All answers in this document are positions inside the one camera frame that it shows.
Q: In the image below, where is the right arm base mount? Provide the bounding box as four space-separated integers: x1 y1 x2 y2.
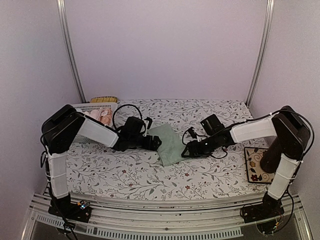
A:
239 201 285 223

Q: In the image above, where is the dark cylinder roll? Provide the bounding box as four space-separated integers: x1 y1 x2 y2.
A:
260 137 282 174

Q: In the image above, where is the right metal frame post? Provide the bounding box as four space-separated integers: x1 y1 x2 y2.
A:
245 0 275 108

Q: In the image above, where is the woven straw brush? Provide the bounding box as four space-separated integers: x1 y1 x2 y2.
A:
90 96 118 103

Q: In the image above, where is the floral tablecloth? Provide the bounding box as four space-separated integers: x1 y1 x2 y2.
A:
66 99 266 201

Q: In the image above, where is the metal front rail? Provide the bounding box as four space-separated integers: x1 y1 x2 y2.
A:
21 192 315 240

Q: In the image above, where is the white plastic basket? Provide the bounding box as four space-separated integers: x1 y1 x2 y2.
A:
72 100 120 145

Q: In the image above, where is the orange patterned towel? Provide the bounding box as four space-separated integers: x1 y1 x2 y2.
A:
98 107 113 126

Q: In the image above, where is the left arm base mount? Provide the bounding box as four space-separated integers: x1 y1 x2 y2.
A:
48 196 92 223

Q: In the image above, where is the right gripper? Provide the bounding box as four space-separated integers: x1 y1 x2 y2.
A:
182 133 220 157

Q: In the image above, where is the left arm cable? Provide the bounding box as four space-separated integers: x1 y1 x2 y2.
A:
111 103 146 133

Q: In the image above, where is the metal frame post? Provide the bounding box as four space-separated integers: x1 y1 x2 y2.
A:
245 0 275 108
56 0 87 103

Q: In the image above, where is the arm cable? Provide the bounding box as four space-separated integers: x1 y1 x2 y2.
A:
111 103 146 133
181 111 316 161

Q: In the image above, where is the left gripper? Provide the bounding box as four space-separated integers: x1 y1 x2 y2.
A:
130 134 161 151

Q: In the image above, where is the floral ceramic tray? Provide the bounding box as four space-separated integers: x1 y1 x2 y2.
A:
244 147 275 184

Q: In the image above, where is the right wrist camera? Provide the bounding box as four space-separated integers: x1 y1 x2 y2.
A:
200 114 225 136

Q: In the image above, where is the green towel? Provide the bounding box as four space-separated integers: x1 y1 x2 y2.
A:
149 123 185 167

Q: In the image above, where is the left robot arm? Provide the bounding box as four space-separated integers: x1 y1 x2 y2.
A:
40 104 162 217

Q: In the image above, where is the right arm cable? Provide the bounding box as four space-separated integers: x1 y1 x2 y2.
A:
181 111 316 161

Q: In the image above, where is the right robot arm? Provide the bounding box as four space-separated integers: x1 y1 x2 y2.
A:
181 105 315 218

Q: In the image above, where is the pink rolled towel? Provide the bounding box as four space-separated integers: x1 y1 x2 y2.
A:
84 109 101 121

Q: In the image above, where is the left metal frame post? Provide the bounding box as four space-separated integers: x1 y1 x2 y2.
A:
56 0 87 103

